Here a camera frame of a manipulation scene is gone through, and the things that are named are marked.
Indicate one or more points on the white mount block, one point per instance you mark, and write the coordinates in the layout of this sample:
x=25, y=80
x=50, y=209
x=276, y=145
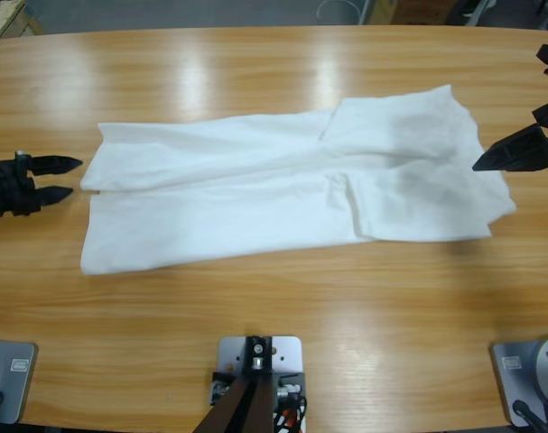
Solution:
x=287, y=356

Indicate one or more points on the grey metal stand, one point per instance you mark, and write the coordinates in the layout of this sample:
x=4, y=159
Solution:
x=476, y=11

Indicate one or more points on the light brown cardboard box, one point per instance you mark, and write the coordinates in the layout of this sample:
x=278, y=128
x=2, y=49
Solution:
x=382, y=11

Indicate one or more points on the white T-shirt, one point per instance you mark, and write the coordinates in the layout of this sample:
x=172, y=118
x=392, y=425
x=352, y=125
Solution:
x=278, y=194

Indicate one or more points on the dark grey chair base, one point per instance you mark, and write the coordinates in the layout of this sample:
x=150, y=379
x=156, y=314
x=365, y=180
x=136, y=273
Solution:
x=546, y=15

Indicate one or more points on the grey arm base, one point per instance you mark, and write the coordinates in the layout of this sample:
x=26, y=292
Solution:
x=12, y=383
x=513, y=374

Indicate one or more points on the dark post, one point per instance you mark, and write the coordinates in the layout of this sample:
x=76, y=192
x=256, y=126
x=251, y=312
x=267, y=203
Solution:
x=248, y=406

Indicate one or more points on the dark brown cardboard box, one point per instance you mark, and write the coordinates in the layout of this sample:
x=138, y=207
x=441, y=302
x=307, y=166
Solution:
x=420, y=9

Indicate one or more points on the light wooden pallet stack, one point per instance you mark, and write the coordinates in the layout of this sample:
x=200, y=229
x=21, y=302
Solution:
x=7, y=18

